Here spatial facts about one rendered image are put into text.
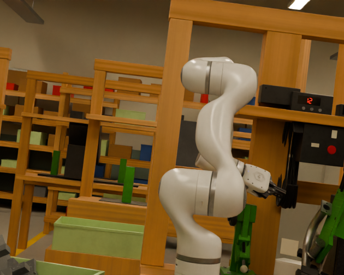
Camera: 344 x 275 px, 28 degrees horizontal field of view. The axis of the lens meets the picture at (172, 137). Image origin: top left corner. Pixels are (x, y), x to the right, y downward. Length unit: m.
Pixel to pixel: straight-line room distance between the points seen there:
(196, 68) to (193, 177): 0.37
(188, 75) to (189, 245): 0.52
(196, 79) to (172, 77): 0.68
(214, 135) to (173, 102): 0.82
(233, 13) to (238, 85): 0.81
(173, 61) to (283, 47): 0.44
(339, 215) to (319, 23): 0.81
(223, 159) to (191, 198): 0.14
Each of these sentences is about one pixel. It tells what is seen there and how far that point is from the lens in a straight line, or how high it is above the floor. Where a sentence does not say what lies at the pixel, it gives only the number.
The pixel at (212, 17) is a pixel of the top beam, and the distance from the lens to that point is 2.73.
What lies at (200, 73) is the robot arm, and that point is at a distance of 2.01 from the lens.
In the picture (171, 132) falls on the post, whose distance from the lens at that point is 2.67.
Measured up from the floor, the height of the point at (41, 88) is 2.10.
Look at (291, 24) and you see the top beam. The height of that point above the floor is 1.89.
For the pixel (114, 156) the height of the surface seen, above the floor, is 1.15.
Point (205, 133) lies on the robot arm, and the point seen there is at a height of 1.39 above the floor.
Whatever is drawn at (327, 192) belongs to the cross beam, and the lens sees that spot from 2.87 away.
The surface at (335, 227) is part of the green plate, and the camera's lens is 2.41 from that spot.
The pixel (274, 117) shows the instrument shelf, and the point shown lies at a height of 1.51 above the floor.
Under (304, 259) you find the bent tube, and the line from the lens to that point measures 2.47.
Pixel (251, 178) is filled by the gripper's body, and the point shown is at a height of 1.27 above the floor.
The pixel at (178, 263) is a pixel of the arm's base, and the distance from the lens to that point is 1.83.
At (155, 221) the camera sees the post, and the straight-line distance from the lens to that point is 2.69.
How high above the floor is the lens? 1.34
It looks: 1 degrees up
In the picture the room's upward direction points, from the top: 7 degrees clockwise
